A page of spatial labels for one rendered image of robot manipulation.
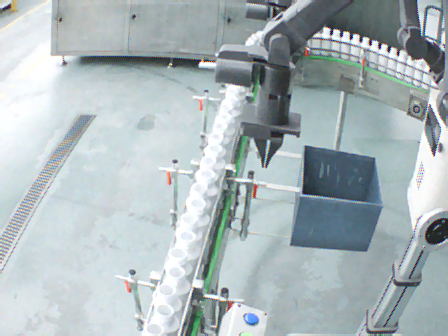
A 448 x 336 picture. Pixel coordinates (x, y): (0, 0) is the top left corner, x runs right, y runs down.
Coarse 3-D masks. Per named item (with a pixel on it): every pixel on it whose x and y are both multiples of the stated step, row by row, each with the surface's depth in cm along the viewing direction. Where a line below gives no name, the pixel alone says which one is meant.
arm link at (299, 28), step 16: (304, 0) 74; (320, 0) 72; (336, 0) 72; (352, 0) 71; (288, 16) 74; (304, 16) 74; (320, 16) 74; (272, 32) 76; (288, 32) 75; (304, 32) 75
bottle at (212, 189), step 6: (204, 174) 133; (210, 174) 132; (198, 180) 131; (204, 180) 130; (210, 180) 130; (210, 186) 131; (216, 186) 134; (210, 192) 131; (216, 192) 132; (210, 198) 132; (216, 198) 133; (216, 210) 136
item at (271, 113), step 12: (264, 96) 83; (288, 96) 85; (252, 108) 90; (264, 108) 85; (276, 108) 84; (288, 108) 85; (240, 120) 86; (252, 120) 86; (264, 120) 86; (276, 120) 85; (288, 120) 88; (300, 120) 88; (288, 132) 86; (300, 132) 86
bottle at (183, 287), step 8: (168, 272) 102; (176, 272) 104; (168, 280) 102; (176, 280) 101; (184, 280) 102; (176, 288) 102; (184, 288) 103; (184, 296) 103; (184, 304) 104; (184, 320) 108
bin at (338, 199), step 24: (312, 168) 192; (336, 168) 190; (360, 168) 188; (312, 192) 198; (336, 192) 196; (360, 192) 194; (312, 216) 166; (336, 216) 165; (360, 216) 163; (312, 240) 172; (336, 240) 170; (360, 240) 169
